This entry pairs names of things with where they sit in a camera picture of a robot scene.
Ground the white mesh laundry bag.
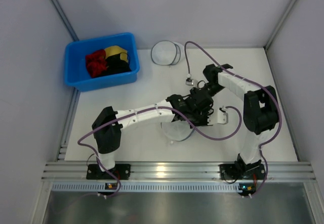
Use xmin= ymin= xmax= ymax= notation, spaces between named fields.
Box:
xmin=160 ymin=121 xmax=195 ymax=145
xmin=150 ymin=40 xmax=184 ymax=66

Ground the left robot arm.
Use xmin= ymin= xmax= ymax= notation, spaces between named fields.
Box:
xmin=92 ymin=94 xmax=214 ymax=172

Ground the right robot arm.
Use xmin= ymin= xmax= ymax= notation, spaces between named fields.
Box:
xmin=189 ymin=64 xmax=282 ymax=166

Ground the yellow bra in bin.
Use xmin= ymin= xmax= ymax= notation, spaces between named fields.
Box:
xmin=104 ymin=46 xmax=128 ymax=62

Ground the black garment in bin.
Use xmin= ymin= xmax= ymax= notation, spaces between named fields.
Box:
xmin=104 ymin=53 xmax=131 ymax=76

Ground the red garment in bin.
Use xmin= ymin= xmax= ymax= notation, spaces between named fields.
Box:
xmin=85 ymin=49 xmax=107 ymax=78

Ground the blue plastic bin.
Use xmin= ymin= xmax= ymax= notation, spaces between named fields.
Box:
xmin=64 ymin=32 xmax=140 ymax=92

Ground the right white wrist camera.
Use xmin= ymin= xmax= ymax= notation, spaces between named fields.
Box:
xmin=185 ymin=74 xmax=197 ymax=87

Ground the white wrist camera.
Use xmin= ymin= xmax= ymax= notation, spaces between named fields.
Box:
xmin=208 ymin=106 xmax=229 ymax=125
xmin=185 ymin=74 xmax=197 ymax=87

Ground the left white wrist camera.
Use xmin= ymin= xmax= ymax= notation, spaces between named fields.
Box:
xmin=208 ymin=106 xmax=229 ymax=125

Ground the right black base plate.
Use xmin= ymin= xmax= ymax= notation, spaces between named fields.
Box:
xmin=220 ymin=162 xmax=265 ymax=181

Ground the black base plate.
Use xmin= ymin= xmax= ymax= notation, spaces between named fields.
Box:
xmin=220 ymin=162 xmax=265 ymax=181
xmin=86 ymin=164 xmax=131 ymax=180

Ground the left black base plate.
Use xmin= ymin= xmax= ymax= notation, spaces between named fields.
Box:
xmin=86 ymin=164 xmax=131 ymax=180

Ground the aluminium mounting rail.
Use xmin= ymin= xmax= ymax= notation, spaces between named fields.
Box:
xmin=41 ymin=161 xmax=316 ymax=183

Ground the perforated cable duct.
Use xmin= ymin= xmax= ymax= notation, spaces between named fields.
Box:
xmin=52 ymin=182 xmax=242 ymax=193

